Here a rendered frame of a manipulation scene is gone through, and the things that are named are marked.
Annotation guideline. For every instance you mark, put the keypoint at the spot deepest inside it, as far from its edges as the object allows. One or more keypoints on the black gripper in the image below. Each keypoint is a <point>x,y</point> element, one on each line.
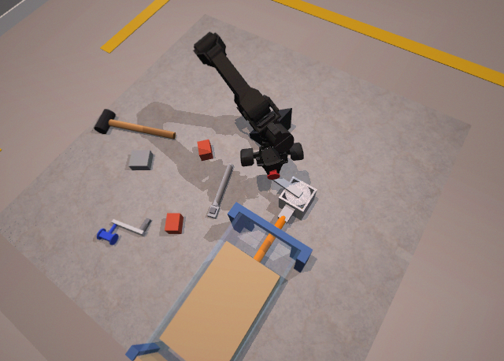
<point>247,156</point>

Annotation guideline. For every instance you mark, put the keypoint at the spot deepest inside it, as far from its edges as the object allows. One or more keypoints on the black rubber mallet with wooden handle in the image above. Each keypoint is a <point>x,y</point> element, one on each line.
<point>107,119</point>

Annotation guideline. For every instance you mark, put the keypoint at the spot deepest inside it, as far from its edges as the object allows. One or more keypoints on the red-orange cube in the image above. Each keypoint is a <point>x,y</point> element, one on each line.
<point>174,223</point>
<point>205,150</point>

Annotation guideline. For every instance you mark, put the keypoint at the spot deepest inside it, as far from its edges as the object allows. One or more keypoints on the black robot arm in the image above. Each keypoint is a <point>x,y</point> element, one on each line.
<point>250,102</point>

